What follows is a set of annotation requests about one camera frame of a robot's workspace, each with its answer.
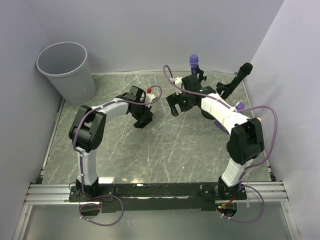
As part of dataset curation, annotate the grey plastic trash bin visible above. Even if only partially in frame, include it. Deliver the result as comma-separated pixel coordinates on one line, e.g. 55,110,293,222
35,41,96,105

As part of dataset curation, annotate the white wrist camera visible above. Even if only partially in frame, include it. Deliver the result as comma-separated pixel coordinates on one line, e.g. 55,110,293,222
141,88,157,104
170,77,183,88

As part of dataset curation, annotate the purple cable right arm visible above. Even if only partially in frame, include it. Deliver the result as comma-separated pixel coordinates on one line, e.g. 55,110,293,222
163,64,279,223

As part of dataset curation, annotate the purple box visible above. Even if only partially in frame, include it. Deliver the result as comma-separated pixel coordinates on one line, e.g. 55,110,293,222
214,102,248,134

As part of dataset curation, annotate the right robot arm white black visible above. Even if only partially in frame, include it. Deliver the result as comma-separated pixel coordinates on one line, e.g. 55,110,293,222
166,74,265,199

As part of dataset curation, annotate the aluminium rail frame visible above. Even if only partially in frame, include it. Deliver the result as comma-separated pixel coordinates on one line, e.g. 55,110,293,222
13,181,300,240

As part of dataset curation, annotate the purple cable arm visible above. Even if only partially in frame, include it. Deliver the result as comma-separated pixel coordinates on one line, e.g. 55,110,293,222
163,64,279,223
72,85,163,228

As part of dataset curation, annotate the purple microphone on stand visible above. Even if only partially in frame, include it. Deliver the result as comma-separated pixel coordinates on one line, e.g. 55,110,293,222
189,54,207,83

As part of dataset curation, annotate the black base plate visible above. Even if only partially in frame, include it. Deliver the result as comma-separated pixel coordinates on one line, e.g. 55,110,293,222
68,182,247,213

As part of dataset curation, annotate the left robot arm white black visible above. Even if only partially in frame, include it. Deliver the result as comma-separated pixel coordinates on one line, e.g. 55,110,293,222
68,86,159,201

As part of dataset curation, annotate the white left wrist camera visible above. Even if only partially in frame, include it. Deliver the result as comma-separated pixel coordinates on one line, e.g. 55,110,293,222
141,88,157,104

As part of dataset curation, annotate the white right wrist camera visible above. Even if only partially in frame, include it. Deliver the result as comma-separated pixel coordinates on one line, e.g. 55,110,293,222
170,77,183,88

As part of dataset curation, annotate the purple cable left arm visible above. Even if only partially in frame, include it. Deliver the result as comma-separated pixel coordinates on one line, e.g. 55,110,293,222
72,85,163,228

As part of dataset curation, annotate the black microphone on stand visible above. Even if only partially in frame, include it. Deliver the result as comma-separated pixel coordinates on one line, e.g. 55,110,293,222
216,62,253,100

